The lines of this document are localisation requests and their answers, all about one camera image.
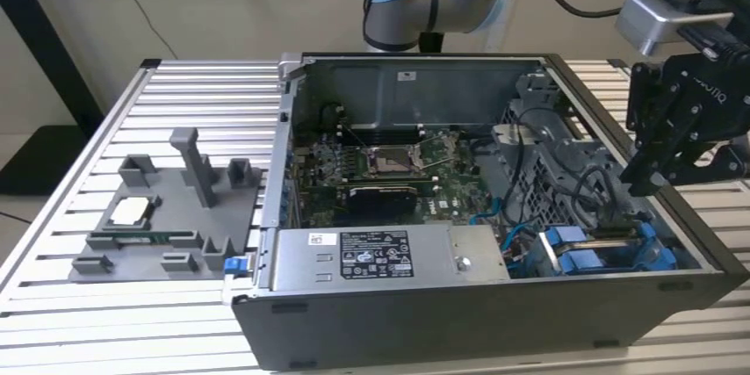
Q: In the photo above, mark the blue case latch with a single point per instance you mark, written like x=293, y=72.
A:
x=234, y=265

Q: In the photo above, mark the thin metal locking lever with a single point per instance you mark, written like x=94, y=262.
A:
x=356, y=136

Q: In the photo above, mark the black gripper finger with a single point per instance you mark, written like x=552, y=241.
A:
x=715, y=164
x=648, y=160

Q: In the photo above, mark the green motherboard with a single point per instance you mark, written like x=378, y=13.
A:
x=452, y=190

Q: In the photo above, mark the perforated metal disk bay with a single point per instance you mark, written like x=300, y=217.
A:
x=545, y=199

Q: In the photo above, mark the grey parts rack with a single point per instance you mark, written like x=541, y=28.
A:
x=170, y=199

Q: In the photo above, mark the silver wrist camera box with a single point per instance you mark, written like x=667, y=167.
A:
x=651, y=19

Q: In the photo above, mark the CPU socket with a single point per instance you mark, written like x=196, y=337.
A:
x=390, y=160

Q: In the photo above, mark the silver power supply unit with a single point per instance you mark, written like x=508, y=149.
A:
x=423, y=256

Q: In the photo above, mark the silver CPU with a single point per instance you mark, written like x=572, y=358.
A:
x=132, y=212

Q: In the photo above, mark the dark grey PC case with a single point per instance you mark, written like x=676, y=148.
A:
x=411, y=326

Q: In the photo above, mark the black table corner cap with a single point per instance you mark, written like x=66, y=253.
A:
x=152, y=62
x=617, y=62

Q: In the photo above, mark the green RAM stick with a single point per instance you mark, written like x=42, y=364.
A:
x=153, y=239

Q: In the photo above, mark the white case sticker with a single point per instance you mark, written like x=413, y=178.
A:
x=407, y=75

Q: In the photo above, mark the black monitor stand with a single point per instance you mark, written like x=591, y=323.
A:
x=36, y=19

